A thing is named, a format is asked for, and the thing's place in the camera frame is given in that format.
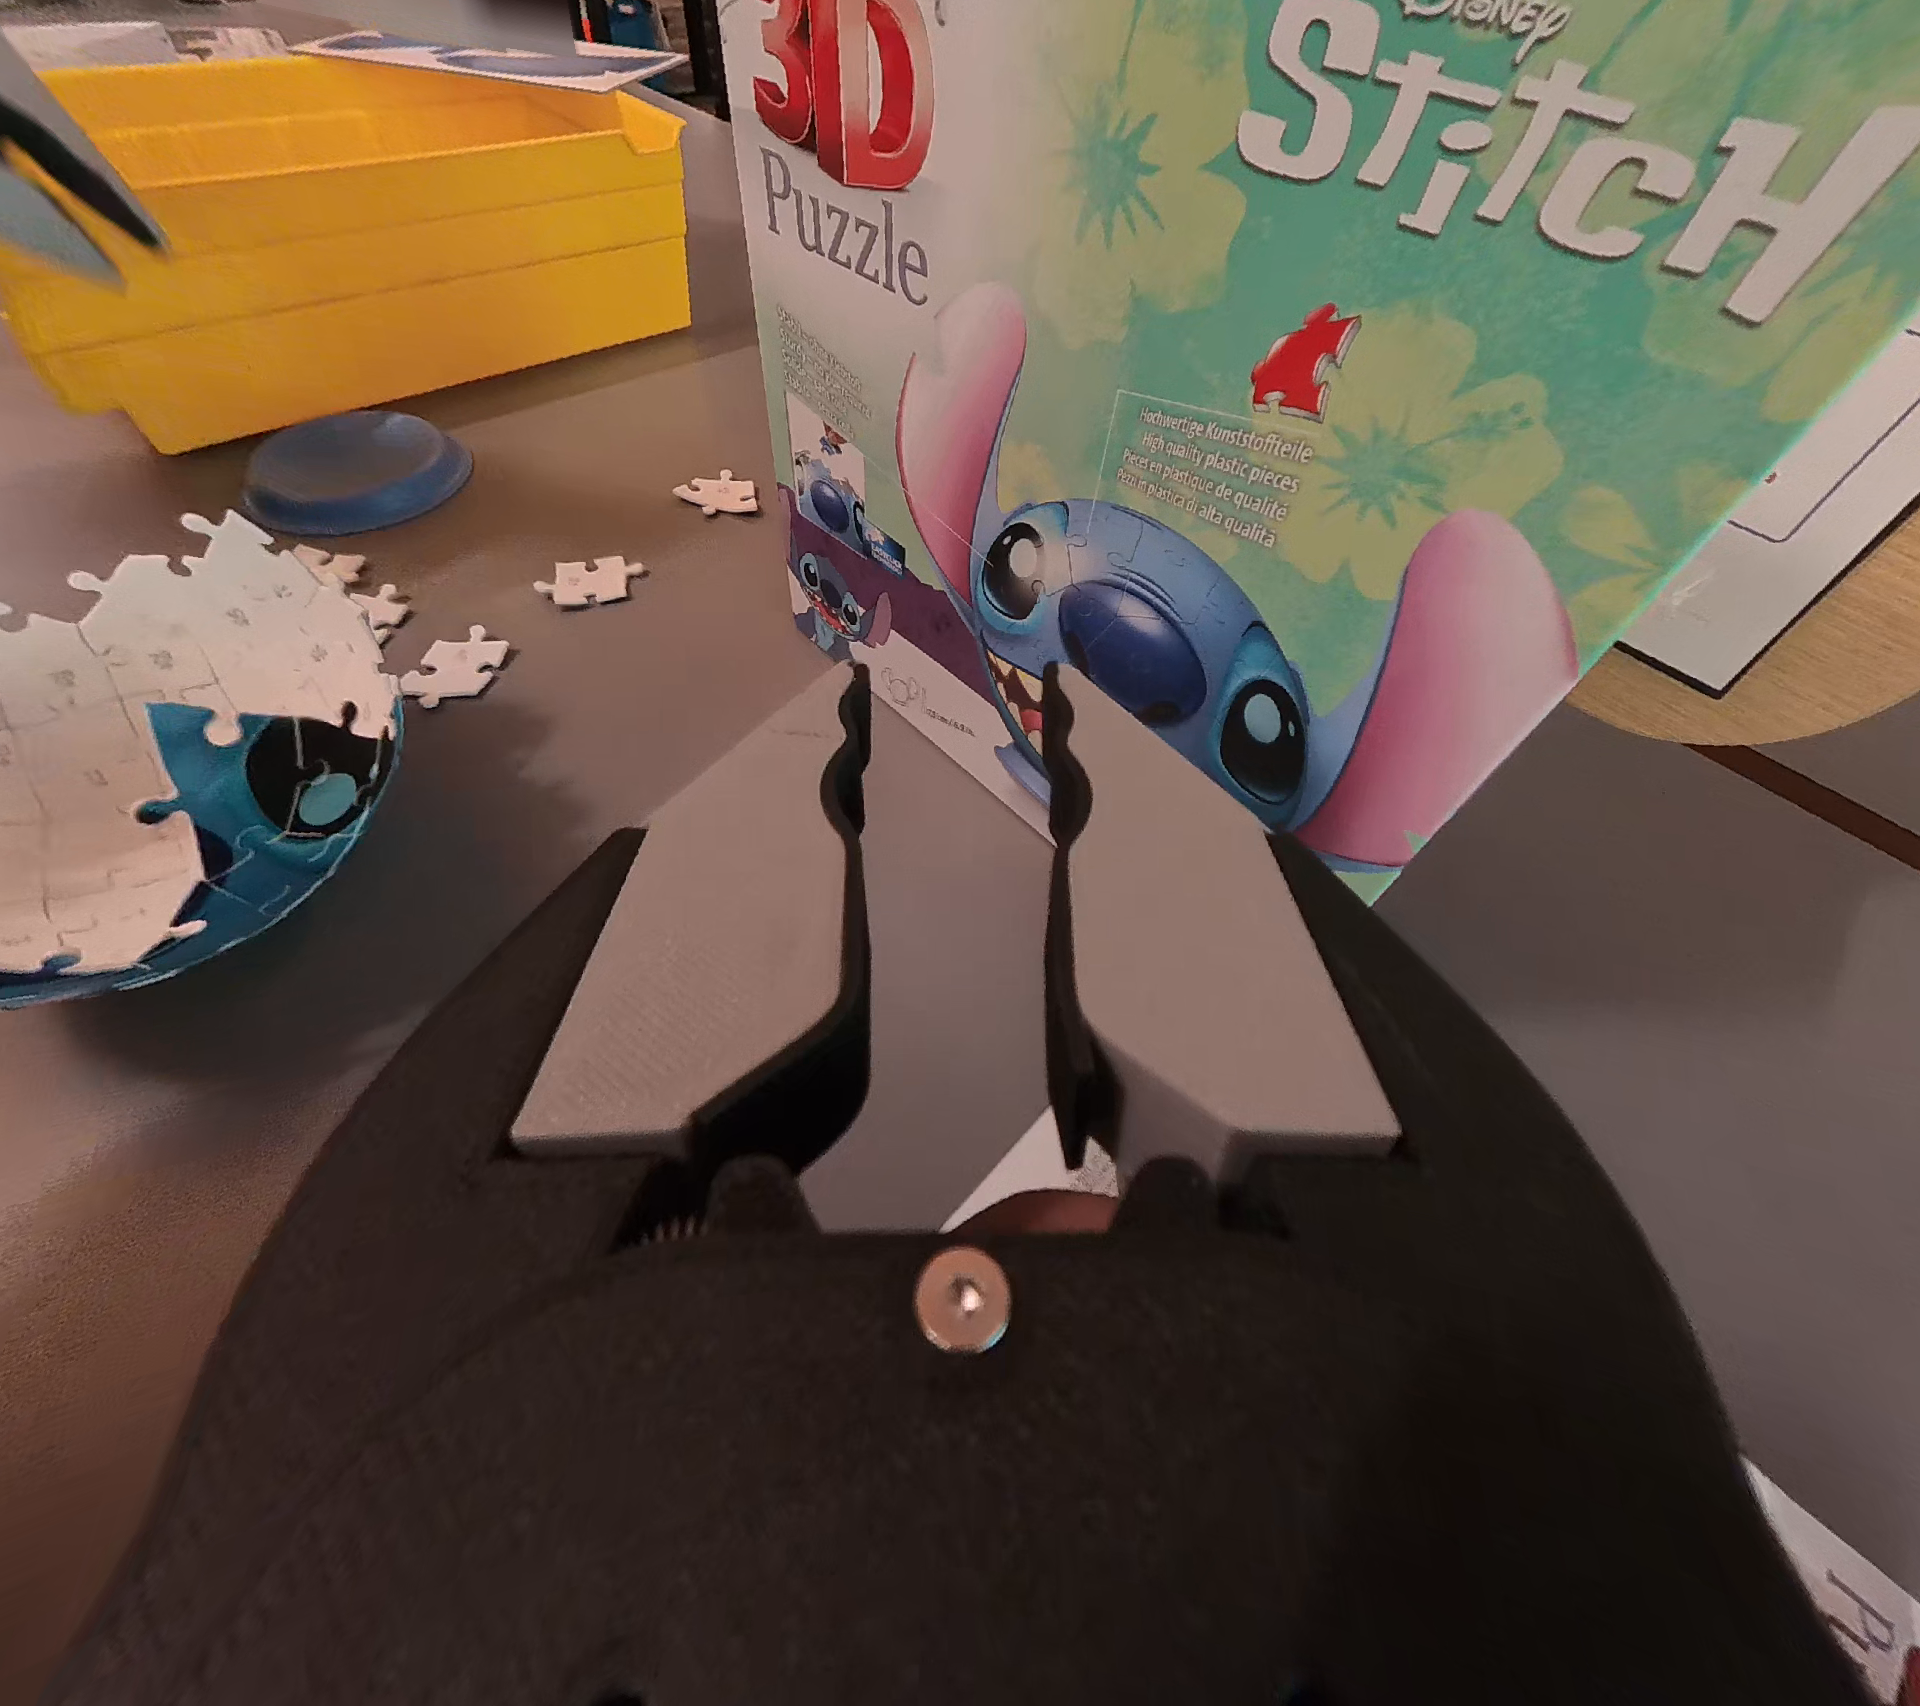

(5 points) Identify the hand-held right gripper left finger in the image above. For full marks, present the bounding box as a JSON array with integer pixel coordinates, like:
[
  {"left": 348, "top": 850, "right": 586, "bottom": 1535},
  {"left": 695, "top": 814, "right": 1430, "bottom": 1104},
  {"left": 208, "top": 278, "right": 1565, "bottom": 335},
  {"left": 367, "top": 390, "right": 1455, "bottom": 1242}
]
[{"left": 512, "top": 661, "right": 879, "bottom": 1193}]

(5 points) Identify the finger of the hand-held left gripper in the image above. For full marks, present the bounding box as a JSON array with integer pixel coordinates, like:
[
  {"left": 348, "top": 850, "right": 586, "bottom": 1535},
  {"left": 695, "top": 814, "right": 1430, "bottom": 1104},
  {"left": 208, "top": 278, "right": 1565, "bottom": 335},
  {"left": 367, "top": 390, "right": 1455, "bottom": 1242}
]
[{"left": 0, "top": 33, "right": 168, "bottom": 293}]

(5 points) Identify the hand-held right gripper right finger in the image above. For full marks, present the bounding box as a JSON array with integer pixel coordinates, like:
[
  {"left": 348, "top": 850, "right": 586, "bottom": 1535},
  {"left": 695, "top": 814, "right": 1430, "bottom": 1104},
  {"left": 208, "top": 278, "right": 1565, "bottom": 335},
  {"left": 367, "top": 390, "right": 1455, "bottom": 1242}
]
[{"left": 1040, "top": 661, "right": 1407, "bottom": 1204}]

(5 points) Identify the partly built blue puzzle ball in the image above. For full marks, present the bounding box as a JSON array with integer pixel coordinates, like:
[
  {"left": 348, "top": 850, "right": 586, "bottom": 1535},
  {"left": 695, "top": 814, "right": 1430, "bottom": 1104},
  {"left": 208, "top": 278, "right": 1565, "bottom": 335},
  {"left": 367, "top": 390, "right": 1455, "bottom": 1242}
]
[{"left": 0, "top": 510, "right": 408, "bottom": 1009}]

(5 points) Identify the blue round ball stand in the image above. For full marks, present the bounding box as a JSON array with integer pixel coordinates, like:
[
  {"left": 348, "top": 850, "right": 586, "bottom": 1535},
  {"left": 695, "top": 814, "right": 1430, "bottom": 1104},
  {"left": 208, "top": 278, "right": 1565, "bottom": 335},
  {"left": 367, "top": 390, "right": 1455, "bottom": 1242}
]
[{"left": 243, "top": 412, "right": 474, "bottom": 533}]

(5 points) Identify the green printed puzzle box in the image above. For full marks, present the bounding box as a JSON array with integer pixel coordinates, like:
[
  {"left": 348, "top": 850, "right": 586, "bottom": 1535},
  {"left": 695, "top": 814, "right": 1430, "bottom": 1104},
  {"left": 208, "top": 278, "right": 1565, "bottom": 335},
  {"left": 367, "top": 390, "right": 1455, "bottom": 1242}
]
[{"left": 692, "top": 0, "right": 1920, "bottom": 909}]

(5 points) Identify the yellow plastic tray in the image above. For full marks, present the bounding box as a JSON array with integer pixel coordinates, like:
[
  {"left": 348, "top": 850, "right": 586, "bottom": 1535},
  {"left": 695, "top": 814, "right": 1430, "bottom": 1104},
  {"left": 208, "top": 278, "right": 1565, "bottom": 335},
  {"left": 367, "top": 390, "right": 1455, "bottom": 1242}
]
[
  {"left": 22, "top": 290, "right": 692, "bottom": 457},
  {"left": 0, "top": 224, "right": 692, "bottom": 364},
  {"left": 34, "top": 56, "right": 688, "bottom": 245}
]

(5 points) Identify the blue and white card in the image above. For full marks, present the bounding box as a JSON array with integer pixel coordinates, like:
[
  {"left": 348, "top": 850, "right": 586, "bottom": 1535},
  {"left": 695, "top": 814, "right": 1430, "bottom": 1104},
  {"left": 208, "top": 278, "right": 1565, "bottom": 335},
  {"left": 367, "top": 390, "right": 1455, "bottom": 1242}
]
[{"left": 291, "top": 31, "right": 688, "bottom": 95}]

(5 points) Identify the round wooden board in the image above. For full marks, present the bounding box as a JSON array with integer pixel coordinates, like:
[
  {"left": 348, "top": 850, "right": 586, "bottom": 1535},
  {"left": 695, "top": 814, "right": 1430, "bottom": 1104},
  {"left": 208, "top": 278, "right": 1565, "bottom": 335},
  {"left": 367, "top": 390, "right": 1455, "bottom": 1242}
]
[{"left": 1571, "top": 521, "right": 1920, "bottom": 751}]

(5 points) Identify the white black-bordered paper sheet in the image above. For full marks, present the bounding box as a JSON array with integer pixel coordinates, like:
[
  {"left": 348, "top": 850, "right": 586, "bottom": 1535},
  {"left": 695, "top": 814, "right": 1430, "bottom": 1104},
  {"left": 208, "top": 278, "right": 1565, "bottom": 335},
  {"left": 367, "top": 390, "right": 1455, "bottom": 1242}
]
[{"left": 1623, "top": 363, "right": 1920, "bottom": 697}]

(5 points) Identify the white printed leaflet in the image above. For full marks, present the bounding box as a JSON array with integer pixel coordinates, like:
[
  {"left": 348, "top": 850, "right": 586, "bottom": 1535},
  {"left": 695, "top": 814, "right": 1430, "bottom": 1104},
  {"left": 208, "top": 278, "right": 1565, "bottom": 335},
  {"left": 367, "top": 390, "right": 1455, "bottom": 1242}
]
[{"left": 948, "top": 1113, "right": 1920, "bottom": 1706}]

